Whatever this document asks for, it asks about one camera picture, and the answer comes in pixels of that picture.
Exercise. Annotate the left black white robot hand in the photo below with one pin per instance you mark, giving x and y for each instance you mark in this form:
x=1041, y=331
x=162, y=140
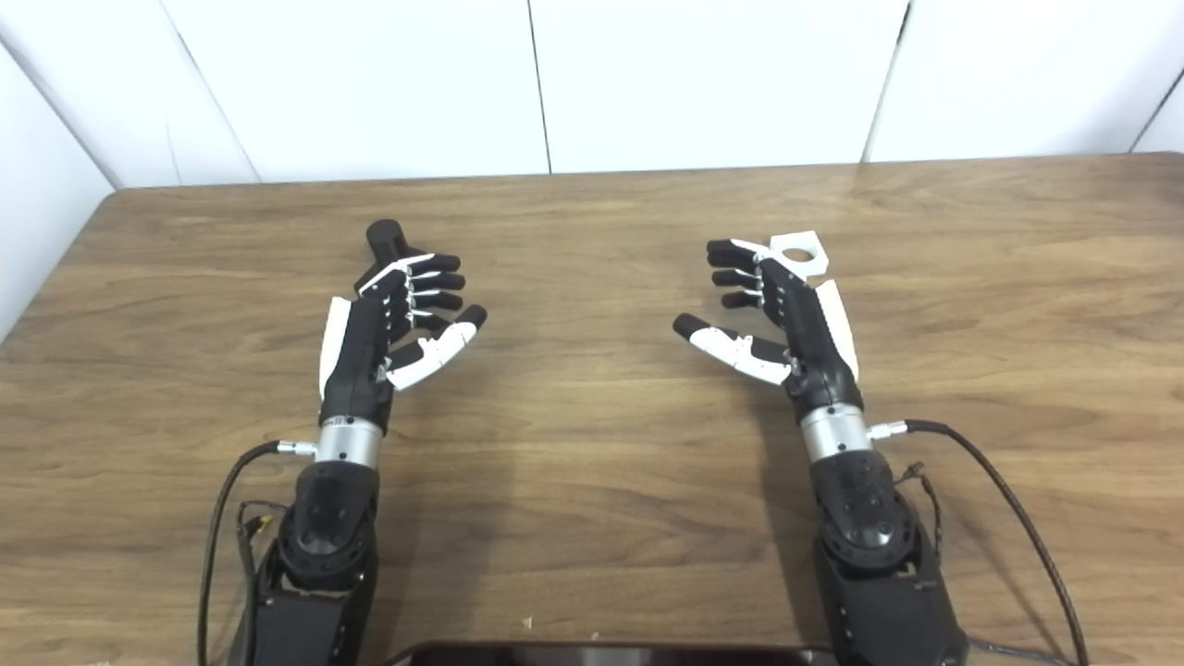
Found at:
x=356, y=356

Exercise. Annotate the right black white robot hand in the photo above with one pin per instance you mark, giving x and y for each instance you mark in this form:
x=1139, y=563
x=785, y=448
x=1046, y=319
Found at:
x=814, y=342

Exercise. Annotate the white square piece with hole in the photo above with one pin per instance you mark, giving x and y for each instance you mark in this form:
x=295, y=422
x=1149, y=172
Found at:
x=809, y=263

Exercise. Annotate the black peg with square base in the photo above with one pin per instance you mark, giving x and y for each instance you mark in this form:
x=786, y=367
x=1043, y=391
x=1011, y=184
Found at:
x=383, y=237

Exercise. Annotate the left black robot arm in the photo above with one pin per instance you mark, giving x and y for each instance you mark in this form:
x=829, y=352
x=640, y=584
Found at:
x=324, y=527

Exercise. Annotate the black robot torso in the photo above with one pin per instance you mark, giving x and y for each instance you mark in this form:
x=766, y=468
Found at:
x=601, y=655

